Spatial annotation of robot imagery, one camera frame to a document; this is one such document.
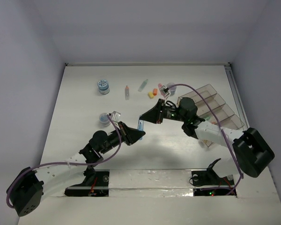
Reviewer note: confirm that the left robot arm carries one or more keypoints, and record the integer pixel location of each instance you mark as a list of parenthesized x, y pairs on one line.
[(34, 184)]

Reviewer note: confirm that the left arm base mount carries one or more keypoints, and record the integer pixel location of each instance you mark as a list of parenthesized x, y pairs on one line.
[(95, 184)]

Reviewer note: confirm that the yellow highlighter cap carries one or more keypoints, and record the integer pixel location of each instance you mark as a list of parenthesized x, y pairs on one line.
[(151, 95)]

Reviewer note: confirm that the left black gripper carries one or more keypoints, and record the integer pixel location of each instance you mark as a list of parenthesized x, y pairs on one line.
[(125, 133)]

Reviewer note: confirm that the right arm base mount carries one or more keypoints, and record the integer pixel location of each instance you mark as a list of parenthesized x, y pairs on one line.
[(208, 183)]

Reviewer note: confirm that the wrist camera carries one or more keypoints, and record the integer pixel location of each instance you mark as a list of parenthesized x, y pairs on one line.
[(165, 92), (114, 116)]

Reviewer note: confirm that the pink highlighter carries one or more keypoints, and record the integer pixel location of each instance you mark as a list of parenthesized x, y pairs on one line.
[(160, 86)]

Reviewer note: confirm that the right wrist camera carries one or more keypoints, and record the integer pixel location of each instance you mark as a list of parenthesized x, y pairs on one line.
[(165, 92)]

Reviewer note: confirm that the blue lidded paint jar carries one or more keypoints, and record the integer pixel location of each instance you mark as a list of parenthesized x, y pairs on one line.
[(103, 87)]

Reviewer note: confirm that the clear jar purple contents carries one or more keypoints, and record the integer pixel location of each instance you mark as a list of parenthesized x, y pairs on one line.
[(172, 88)]

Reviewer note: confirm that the green highlighter on table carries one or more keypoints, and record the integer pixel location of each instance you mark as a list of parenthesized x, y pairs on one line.
[(143, 85)]

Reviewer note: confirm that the orange highlighter cap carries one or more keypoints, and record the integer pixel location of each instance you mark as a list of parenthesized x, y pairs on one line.
[(155, 91)]

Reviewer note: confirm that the aluminium rail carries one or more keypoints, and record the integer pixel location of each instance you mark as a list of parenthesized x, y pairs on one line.
[(241, 110)]

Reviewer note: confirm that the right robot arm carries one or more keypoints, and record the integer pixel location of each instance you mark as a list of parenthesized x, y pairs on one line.
[(196, 127)]

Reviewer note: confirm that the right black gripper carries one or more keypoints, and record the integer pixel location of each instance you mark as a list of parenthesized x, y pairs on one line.
[(154, 115)]

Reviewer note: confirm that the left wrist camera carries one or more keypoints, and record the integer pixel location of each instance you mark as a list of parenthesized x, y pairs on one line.
[(114, 116)]

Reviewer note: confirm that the clear jar blue contents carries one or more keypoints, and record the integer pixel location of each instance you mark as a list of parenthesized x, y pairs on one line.
[(103, 119)]

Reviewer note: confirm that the silver foil strip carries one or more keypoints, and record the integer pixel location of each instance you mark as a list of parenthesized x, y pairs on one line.
[(150, 183)]

